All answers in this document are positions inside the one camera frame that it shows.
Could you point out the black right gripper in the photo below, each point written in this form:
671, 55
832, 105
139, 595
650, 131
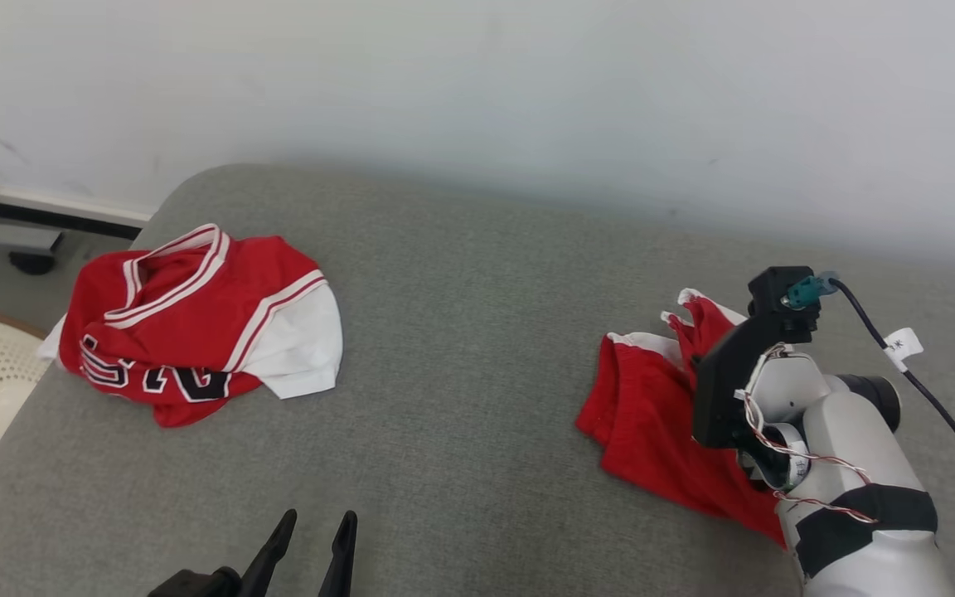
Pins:
718, 390

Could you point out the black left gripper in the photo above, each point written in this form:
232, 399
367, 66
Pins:
196, 584

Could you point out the red white sports shorts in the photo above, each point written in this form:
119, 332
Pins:
652, 423

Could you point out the red white basketball jersey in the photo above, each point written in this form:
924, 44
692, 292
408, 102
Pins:
196, 323

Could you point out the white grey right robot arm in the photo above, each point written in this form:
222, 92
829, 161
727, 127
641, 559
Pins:
859, 448

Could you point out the grey plate with black foot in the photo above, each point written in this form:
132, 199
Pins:
26, 249

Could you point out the black white baseboard strip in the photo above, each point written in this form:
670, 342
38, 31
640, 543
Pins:
55, 214

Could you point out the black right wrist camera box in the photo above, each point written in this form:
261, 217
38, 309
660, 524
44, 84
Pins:
769, 290

